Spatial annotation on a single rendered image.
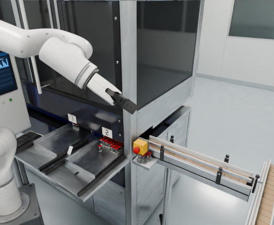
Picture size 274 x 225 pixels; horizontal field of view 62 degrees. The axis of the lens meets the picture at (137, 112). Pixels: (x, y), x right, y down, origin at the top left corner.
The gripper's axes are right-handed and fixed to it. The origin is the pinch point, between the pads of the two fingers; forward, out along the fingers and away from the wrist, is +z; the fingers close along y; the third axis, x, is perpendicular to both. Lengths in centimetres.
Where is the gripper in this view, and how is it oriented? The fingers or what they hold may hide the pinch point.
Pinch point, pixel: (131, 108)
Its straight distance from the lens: 71.9
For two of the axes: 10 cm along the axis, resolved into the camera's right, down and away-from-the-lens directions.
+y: 1.1, 0.5, -9.9
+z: 8.1, 5.8, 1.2
